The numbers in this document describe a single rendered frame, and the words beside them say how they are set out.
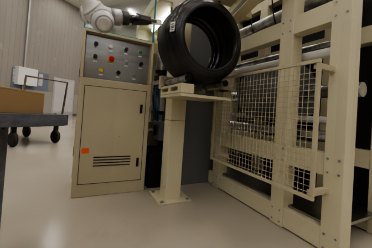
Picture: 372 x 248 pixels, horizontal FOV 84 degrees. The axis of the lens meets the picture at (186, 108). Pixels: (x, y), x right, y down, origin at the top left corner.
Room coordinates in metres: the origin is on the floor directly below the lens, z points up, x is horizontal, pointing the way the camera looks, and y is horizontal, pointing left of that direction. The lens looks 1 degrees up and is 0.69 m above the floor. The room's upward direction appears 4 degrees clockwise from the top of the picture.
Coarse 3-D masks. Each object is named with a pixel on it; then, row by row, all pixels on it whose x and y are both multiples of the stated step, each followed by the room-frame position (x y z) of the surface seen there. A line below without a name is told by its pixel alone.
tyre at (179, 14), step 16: (192, 0) 1.26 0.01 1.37; (208, 0) 1.29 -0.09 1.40; (176, 16) 1.22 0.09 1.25; (192, 16) 1.53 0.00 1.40; (208, 16) 1.53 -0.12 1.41; (224, 16) 1.36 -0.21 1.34; (160, 32) 1.35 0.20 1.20; (176, 32) 1.20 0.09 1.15; (208, 32) 1.61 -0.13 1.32; (224, 32) 1.56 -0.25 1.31; (160, 48) 1.36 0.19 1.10; (176, 48) 1.22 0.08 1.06; (224, 48) 1.61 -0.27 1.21; (240, 48) 1.42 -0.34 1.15; (176, 64) 1.27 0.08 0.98; (192, 64) 1.25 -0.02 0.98; (224, 64) 1.58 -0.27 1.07; (192, 80) 1.35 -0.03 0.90; (208, 80) 1.34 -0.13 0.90
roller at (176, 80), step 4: (180, 76) 1.31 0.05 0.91; (184, 76) 1.25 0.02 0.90; (188, 76) 1.25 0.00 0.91; (168, 80) 1.49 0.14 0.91; (172, 80) 1.42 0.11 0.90; (176, 80) 1.36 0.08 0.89; (180, 80) 1.31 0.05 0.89; (184, 80) 1.27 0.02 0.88; (188, 80) 1.25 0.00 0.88; (168, 84) 1.50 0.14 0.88; (172, 84) 1.46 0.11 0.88
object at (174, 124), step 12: (180, 0) 1.62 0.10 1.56; (168, 72) 1.71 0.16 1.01; (168, 108) 1.66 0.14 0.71; (180, 108) 1.64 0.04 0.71; (168, 120) 1.64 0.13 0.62; (180, 120) 1.65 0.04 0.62; (168, 132) 1.63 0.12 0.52; (180, 132) 1.65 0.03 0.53; (168, 144) 1.61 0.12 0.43; (180, 144) 1.65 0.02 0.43; (168, 156) 1.61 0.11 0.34; (180, 156) 1.66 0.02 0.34; (168, 168) 1.61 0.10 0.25; (180, 168) 1.66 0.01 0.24; (168, 180) 1.62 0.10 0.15; (180, 180) 1.66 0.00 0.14; (168, 192) 1.62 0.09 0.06
